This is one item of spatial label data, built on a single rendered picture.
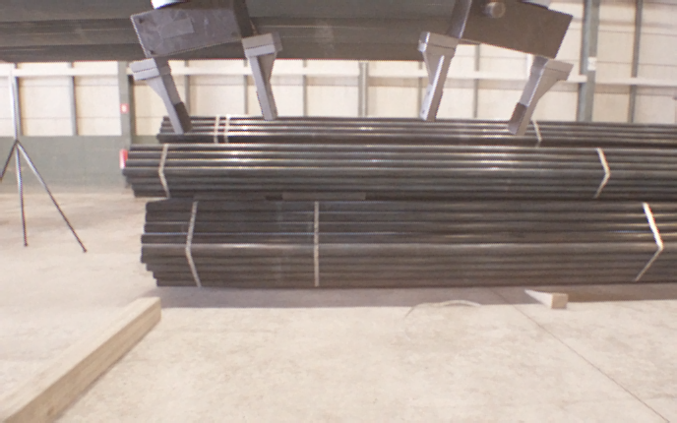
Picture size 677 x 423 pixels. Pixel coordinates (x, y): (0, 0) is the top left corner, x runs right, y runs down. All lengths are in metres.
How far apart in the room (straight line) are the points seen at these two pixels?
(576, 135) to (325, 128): 1.78
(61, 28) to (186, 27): 0.72
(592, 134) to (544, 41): 2.54
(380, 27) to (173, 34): 0.59
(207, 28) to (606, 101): 11.87
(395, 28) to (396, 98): 8.54
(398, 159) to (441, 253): 0.56
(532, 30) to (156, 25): 0.45
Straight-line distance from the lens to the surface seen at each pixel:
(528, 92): 0.54
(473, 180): 2.05
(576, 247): 2.21
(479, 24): 0.47
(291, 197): 1.86
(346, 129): 2.37
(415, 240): 1.84
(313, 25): 0.95
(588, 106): 11.32
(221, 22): 0.46
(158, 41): 0.50
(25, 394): 1.27
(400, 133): 2.42
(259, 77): 0.47
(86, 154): 10.95
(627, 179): 2.58
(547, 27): 0.51
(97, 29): 1.12
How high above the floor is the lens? 0.69
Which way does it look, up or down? 7 degrees down
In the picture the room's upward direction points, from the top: straight up
